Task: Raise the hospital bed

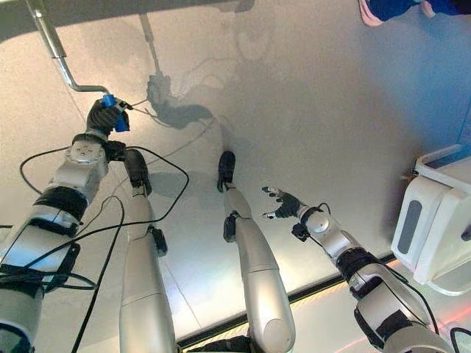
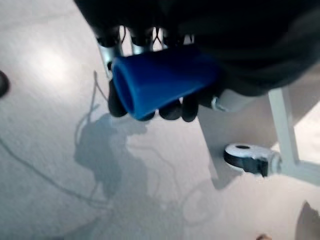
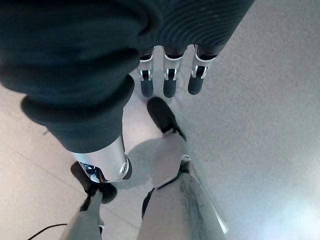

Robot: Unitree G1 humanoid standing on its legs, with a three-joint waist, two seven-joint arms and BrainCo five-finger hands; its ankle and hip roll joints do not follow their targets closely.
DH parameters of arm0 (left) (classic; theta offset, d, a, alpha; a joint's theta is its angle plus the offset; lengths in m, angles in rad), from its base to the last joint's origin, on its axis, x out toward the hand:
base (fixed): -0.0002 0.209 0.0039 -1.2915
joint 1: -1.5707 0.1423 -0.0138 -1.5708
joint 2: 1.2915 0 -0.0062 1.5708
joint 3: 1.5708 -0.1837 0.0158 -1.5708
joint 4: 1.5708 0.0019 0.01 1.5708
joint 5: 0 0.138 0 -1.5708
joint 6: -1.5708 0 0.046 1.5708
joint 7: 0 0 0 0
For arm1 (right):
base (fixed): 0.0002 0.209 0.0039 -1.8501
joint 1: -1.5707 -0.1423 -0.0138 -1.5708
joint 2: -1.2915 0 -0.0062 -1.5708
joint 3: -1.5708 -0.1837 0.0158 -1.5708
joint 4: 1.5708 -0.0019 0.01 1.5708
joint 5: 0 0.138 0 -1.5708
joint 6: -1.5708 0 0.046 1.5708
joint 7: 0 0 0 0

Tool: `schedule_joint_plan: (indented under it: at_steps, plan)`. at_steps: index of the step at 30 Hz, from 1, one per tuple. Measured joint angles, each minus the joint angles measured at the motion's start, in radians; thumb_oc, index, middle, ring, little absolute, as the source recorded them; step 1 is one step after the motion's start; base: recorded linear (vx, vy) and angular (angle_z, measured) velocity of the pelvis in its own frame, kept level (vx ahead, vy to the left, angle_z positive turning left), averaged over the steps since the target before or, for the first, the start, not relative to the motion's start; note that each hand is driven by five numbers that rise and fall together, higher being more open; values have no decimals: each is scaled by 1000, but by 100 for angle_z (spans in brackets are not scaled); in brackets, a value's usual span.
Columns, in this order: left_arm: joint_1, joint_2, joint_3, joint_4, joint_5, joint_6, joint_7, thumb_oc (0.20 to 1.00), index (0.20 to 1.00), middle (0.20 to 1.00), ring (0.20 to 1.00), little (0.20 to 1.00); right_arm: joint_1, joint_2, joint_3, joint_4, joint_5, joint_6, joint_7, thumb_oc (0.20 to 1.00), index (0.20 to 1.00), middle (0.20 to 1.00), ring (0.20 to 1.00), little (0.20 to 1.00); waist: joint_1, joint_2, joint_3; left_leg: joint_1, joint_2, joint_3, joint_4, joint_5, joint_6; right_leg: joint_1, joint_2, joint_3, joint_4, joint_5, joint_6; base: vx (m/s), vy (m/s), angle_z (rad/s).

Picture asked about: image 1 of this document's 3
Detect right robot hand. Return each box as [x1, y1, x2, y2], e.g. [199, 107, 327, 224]
[261, 186, 309, 221]

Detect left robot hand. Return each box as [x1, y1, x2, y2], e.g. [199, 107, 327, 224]
[86, 101, 133, 137]

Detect metal crank with blue handle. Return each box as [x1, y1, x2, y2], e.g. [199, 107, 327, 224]
[31, 9, 131, 132]

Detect dark left robot foot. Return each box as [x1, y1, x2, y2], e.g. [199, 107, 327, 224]
[124, 149, 152, 198]

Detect dark robot foot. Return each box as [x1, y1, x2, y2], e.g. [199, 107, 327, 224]
[124, 149, 152, 198]
[216, 150, 237, 193]

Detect silver right robot leg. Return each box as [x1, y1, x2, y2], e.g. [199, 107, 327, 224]
[222, 183, 297, 353]

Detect silver robot leg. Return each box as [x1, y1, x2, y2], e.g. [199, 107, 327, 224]
[222, 183, 297, 353]
[118, 183, 177, 353]

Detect dark right robot foot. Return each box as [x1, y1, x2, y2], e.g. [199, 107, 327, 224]
[216, 150, 237, 193]

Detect black floor strip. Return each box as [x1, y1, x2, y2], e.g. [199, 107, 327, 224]
[176, 252, 406, 349]

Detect silver left robot leg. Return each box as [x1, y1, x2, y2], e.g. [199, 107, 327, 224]
[118, 183, 177, 353]

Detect person's foot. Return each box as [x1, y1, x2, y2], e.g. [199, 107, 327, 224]
[358, 0, 424, 26]
[421, 0, 471, 18]

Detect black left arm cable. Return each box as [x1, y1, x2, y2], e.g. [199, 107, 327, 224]
[0, 146, 191, 353]

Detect grey hospital bed frame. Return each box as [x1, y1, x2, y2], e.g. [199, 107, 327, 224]
[0, 0, 255, 45]

